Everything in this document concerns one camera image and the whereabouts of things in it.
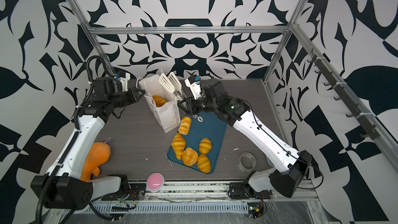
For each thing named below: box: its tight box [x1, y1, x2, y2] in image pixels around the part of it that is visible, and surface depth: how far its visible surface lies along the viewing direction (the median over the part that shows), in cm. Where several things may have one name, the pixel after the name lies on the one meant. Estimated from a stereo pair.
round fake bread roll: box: [181, 147, 199, 167], surface depth 83 cm
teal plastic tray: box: [167, 112, 228, 174], surface depth 87 cm
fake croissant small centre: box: [199, 137, 212, 154], surface depth 88 cm
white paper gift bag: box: [138, 74, 181, 134], surface depth 84 cm
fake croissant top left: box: [178, 116, 192, 136], surface depth 93 cm
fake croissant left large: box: [171, 132, 187, 161], surface depth 87 cm
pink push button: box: [146, 172, 165, 193], surface depth 78 cm
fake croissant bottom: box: [196, 154, 211, 174], surface depth 81 cm
